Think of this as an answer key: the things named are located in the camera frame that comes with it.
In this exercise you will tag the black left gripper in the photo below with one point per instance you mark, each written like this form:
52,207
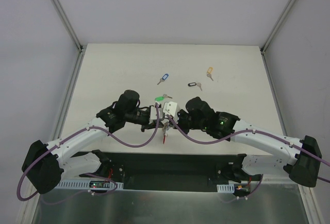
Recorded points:
147,125

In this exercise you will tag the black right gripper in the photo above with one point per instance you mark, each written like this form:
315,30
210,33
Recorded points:
179,121

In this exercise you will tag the red handled metal key organizer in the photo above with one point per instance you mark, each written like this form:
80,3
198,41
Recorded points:
165,130

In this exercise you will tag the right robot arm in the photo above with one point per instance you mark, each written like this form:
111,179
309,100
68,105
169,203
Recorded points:
300,159

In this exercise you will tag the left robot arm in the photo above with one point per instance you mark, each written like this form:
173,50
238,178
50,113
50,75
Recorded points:
45,165

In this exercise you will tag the key with green tag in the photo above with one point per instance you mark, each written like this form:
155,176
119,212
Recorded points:
161,98

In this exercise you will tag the key with black tag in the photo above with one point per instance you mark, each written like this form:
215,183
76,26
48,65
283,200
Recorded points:
195,84

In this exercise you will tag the key with blue rectangular tag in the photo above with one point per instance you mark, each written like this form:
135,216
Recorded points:
163,78

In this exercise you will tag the key with yellow tag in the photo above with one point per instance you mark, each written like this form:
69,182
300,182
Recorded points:
209,73

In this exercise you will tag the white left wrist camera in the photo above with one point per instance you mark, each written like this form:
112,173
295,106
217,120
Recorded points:
156,112

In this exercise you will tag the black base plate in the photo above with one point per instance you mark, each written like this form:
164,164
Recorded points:
167,172

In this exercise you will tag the aluminium frame rail left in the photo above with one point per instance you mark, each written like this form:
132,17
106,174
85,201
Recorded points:
28,208

